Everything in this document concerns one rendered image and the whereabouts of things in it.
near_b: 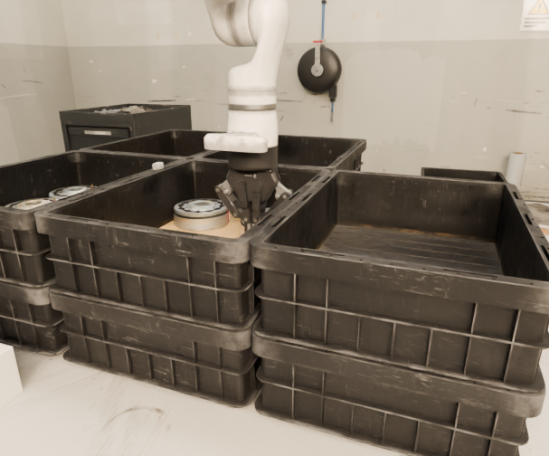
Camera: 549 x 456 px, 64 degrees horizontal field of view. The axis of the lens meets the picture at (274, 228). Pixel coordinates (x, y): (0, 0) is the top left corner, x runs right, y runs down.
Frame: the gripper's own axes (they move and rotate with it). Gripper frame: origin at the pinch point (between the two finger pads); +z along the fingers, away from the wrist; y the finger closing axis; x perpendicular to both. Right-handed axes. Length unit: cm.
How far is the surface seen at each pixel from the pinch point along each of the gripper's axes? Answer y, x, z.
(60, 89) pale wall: 337, -301, -7
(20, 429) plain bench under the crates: 16.5, 32.7, 15.7
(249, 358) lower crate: -7.1, 18.7, 9.3
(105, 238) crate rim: 9.8, 22.1, -5.7
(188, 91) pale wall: 204, -325, -5
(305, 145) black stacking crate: 8, -56, -5
